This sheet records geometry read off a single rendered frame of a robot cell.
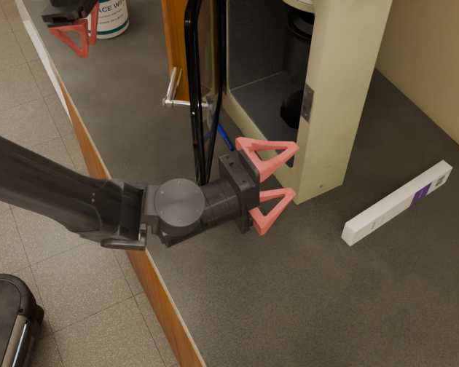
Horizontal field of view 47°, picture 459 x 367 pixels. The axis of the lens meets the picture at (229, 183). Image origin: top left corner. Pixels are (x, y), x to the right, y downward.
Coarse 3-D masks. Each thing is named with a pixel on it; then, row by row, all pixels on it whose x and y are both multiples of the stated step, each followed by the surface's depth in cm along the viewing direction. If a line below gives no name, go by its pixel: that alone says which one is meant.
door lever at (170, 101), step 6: (174, 72) 88; (180, 72) 88; (174, 78) 87; (180, 78) 88; (174, 84) 86; (168, 90) 85; (174, 90) 85; (168, 96) 84; (174, 96) 84; (162, 102) 84; (168, 102) 84; (174, 102) 84; (180, 102) 84; (186, 102) 84
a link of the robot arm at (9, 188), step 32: (0, 160) 46; (32, 160) 50; (0, 192) 49; (32, 192) 50; (64, 192) 54; (96, 192) 59; (128, 192) 65; (64, 224) 60; (96, 224) 59; (128, 224) 65
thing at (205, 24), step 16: (192, 0) 69; (208, 0) 83; (208, 16) 85; (208, 32) 86; (208, 48) 88; (208, 64) 90; (192, 80) 74; (208, 80) 92; (192, 96) 77; (192, 112) 79; (192, 128) 82; (208, 128) 98; (208, 144) 100
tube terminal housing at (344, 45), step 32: (320, 0) 71; (352, 0) 70; (384, 0) 73; (320, 32) 73; (352, 32) 75; (320, 64) 77; (352, 64) 80; (224, 96) 117; (320, 96) 82; (352, 96) 86; (256, 128) 107; (320, 128) 88; (352, 128) 93; (320, 160) 96; (320, 192) 105
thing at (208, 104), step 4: (208, 96) 84; (208, 100) 83; (212, 100) 84; (204, 104) 84; (208, 104) 83; (212, 104) 83; (204, 108) 84; (208, 108) 83; (212, 108) 84; (208, 112) 84; (208, 116) 85; (208, 120) 86; (208, 124) 86
